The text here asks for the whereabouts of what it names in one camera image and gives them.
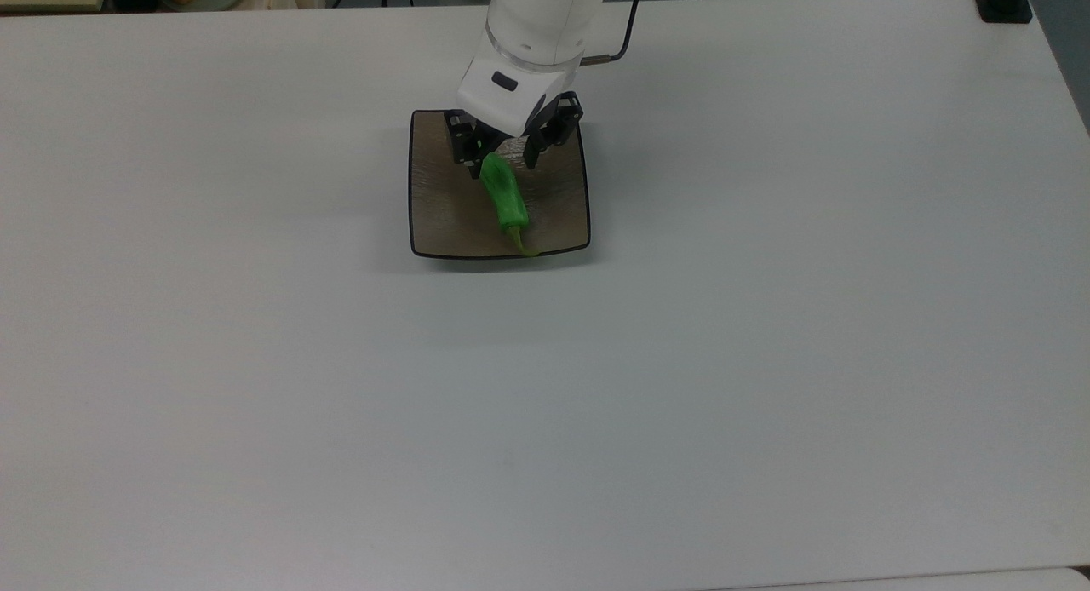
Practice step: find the Franka gripper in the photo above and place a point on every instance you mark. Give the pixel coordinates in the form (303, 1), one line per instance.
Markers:
(502, 93)

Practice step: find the green chili pepper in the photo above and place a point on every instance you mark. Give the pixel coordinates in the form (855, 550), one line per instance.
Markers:
(505, 197)

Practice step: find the square brown ceramic plate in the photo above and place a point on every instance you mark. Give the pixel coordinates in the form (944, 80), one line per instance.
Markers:
(443, 208)

